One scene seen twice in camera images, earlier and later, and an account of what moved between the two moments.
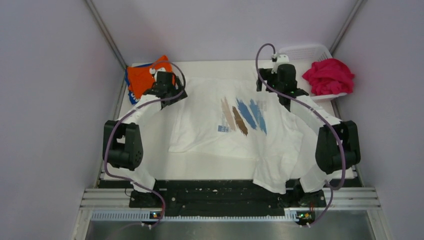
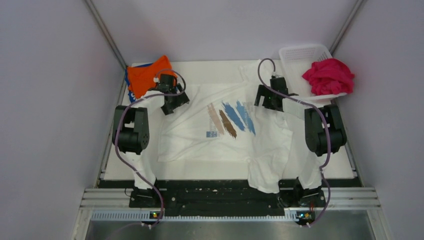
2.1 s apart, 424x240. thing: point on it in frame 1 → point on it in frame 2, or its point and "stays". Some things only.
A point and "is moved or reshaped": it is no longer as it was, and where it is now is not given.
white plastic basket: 302,57 stays
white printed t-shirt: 229,116 is moved or reshaped
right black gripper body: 267,74 → 268,101
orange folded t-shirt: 140,78 stays
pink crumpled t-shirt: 329,76 stays
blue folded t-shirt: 133,98 stays
